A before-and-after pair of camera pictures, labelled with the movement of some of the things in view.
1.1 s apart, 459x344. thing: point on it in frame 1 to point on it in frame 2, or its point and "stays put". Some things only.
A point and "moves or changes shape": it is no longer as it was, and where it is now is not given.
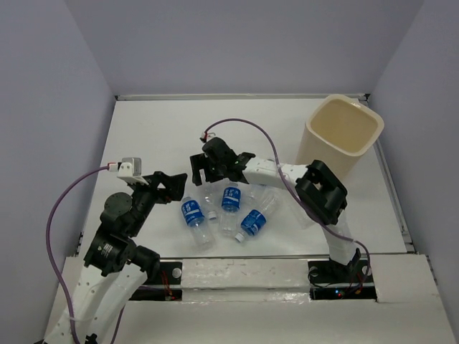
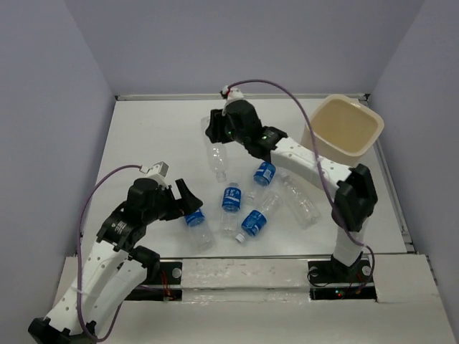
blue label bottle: (193, 216) stays put
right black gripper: (199, 161) to (214, 130)
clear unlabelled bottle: (211, 196) moves or changes shape
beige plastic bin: (338, 130) stays put
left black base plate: (170, 273) stays put
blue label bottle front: (254, 222) stays put
